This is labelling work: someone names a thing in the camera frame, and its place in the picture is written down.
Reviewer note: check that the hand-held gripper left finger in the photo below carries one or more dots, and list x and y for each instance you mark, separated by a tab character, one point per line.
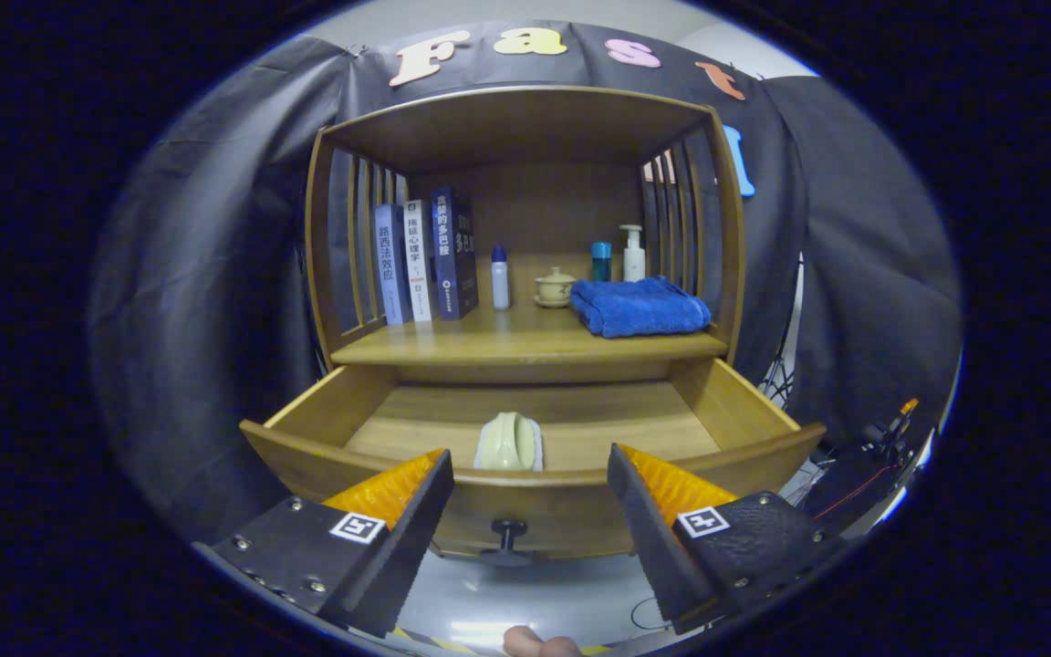
416	538

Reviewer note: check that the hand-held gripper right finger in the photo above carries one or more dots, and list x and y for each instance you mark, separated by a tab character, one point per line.
653	538

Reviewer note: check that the cream object with white base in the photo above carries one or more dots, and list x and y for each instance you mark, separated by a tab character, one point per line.
507	443

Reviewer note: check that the wooden drawer with black knob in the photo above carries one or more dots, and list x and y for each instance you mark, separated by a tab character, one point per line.
580	420

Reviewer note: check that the wooden countertop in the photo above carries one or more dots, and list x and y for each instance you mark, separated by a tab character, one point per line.
507	338

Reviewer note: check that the wooden cabinet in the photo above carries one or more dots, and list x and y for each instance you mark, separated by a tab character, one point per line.
535	210

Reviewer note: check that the black equipment with orange tip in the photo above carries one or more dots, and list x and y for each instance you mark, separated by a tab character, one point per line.
845	493

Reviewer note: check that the folded blue towel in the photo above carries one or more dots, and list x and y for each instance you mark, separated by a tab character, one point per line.
639	308

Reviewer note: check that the beige lidded tea cup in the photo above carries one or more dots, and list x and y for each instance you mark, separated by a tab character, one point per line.
555	289

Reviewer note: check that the white bottle with blue cap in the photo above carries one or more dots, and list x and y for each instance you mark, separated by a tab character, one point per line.
500	283

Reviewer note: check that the white pump bottle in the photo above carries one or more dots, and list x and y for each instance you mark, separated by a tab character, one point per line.
633	265

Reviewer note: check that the light blue book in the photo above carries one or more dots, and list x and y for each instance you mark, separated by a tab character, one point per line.
391	265

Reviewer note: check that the white book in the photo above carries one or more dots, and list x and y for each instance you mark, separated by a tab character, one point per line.
418	260

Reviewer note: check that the teal bottle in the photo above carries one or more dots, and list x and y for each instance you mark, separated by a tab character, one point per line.
601	263

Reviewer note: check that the dark blue book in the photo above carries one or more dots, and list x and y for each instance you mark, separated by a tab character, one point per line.
445	255

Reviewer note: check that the black backdrop cloth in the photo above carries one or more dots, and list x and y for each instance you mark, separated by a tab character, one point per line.
215	274

